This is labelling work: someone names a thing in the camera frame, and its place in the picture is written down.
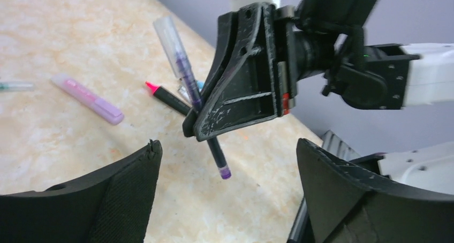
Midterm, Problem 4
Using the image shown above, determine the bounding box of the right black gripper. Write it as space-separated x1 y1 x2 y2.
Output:
182 0 382 141

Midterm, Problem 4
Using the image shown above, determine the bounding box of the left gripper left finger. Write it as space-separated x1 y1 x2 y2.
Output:
1 140 163 242

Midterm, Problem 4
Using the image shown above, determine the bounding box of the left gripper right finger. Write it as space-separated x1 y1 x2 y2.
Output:
296 139 453 242

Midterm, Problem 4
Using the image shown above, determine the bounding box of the light blue pastel highlighter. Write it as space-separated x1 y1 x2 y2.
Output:
177 80 206 104

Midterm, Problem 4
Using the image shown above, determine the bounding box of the black slim pen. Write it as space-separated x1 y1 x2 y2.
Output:
153 16 231 180

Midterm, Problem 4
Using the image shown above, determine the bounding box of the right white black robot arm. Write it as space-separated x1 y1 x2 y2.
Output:
183 0 453 141

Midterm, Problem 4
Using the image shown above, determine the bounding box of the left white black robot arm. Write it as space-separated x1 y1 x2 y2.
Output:
1 139 453 242

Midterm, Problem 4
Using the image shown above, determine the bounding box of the clear teal gel pen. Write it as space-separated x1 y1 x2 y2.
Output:
1 81 35 92

